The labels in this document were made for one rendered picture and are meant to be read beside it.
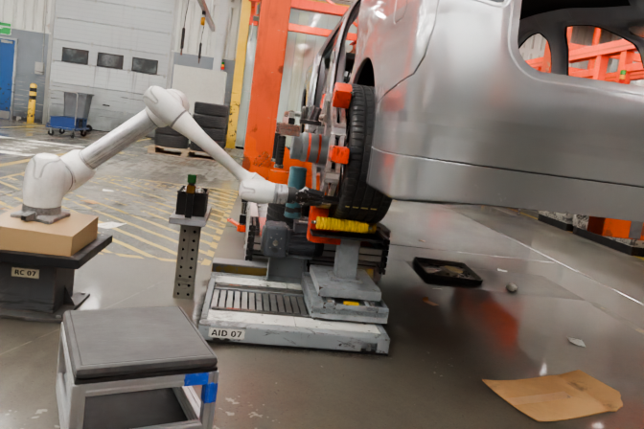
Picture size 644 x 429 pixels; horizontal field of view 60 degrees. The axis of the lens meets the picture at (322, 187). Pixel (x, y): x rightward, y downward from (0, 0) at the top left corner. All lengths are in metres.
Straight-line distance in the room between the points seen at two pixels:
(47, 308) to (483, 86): 1.98
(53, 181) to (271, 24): 1.38
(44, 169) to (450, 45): 1.73
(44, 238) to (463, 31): 1.79
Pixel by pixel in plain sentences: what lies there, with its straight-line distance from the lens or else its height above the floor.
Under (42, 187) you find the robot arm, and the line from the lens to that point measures 2.64.
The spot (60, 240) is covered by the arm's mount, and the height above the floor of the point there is 0.36.
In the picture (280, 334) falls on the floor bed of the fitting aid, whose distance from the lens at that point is 2.47.
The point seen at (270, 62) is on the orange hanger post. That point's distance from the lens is 3.13.
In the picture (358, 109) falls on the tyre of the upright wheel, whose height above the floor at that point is 1.05.
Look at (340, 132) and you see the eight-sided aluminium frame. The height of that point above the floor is 0.94.
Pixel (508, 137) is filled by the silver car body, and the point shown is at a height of 1.00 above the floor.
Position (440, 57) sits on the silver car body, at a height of 1.22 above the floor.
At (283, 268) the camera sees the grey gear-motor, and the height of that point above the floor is 0.14.
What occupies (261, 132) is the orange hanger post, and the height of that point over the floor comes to 0.88.
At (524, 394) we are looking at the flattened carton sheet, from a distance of 2.52.
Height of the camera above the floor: 0.97
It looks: 6 degrees down
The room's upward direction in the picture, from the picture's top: 8 degrees clockwise
